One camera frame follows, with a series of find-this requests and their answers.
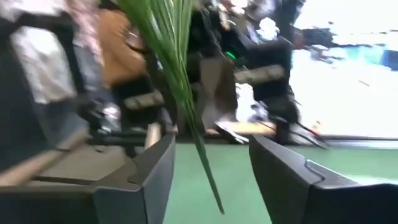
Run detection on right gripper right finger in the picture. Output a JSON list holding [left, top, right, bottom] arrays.
[[248, 134, 398, 224]]

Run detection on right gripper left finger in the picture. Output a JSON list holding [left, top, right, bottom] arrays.
[[0, 134, 177, 224]]

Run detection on orange flower bunch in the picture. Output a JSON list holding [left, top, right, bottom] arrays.
[[119, 0, 225, 215]]

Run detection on green table mat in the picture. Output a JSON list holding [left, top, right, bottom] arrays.
[[163, 136, 398, 224]]

